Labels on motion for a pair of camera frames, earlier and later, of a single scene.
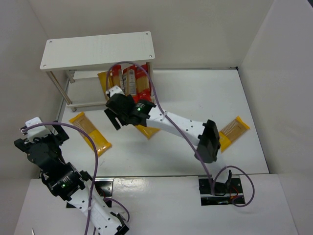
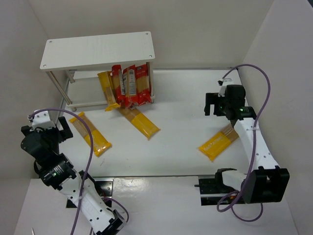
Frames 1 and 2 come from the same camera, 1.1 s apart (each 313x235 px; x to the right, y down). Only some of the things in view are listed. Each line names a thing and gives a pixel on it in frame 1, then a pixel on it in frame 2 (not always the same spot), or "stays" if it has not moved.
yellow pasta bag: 103,77 stays
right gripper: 113,113 → 211,104
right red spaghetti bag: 142,81 stays
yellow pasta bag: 231,131 stays
